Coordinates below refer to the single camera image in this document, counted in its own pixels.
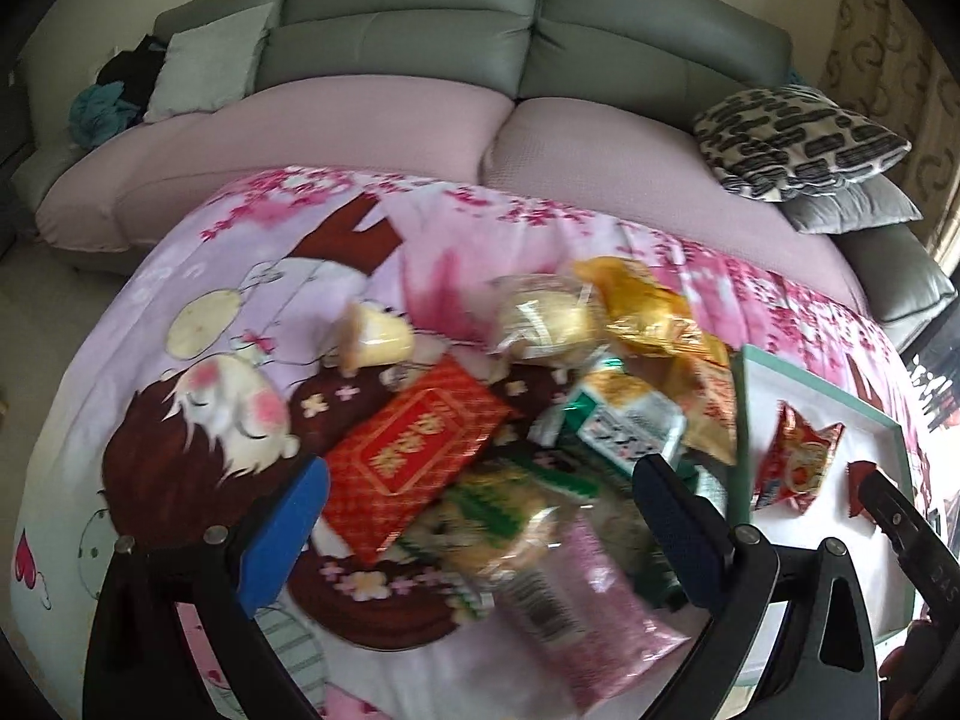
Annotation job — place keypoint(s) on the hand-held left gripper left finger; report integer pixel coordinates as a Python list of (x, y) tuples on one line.
[(289, 532)]

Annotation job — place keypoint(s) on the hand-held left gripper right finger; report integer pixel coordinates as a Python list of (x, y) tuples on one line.
[(675, 525)]

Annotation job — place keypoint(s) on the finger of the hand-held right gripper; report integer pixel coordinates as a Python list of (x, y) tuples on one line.
[(889, 514)]

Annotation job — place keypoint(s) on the white tray with teal rim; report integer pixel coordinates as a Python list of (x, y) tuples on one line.
[(859, 431)]

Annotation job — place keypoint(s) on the yellow pudding cup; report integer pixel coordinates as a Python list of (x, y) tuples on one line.
[(375, 341)]

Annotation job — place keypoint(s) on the person's right hand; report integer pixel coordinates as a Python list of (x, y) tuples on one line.
[(896, 679)]

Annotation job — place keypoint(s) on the pink snack packet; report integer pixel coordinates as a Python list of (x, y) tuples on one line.
[(600, 615)]

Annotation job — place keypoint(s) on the green white snack packet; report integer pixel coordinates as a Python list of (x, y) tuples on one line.
[(622, 420)]

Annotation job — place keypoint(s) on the yellow red printed packet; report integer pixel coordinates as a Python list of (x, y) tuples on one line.
[(712, 405)]

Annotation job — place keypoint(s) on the red gold patterned packet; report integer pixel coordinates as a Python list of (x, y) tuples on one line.
[(412, 450)]

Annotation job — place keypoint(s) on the green yellow cracker packet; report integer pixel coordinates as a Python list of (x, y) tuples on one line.
[(495, 517)]

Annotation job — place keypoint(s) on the yellow snack bag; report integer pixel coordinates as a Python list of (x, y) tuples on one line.
[(645, 307)]

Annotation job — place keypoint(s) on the clear bag of bread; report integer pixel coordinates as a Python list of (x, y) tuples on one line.
[(547, 315)]

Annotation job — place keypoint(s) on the printed pink cartoon blanket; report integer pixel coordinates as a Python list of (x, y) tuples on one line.
[(187, 255)]

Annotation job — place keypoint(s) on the dark grey pillow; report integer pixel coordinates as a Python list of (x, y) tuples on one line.
[(855, 206)]

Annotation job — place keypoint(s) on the black white patterned pillow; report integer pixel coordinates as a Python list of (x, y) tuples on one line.
[(795, 135)]

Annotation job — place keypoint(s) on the pink sofa seat cover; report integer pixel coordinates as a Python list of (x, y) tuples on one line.
[(300, 127)]

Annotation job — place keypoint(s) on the beige patterned curtain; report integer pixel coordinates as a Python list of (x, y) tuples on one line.
[(885, 37)]

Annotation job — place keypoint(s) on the light grey pillow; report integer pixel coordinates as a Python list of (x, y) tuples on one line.
[(210, 60)]

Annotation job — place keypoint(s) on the dark clothes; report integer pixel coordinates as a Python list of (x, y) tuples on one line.
[(131, 71)]

